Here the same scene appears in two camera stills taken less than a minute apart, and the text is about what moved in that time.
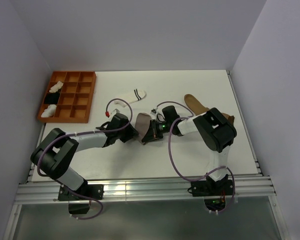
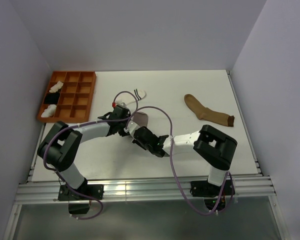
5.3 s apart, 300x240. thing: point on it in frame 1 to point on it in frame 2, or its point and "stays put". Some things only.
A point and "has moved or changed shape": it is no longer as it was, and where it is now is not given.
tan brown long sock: x=199 y=108 has moved or changed shape
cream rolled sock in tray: x=54 y=88 stays put
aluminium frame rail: x=136 y=190 stays put
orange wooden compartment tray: x=75 y=96 stays put
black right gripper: x=153 y=133 to x=135 y=141
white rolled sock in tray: x=50 y=111 stays put
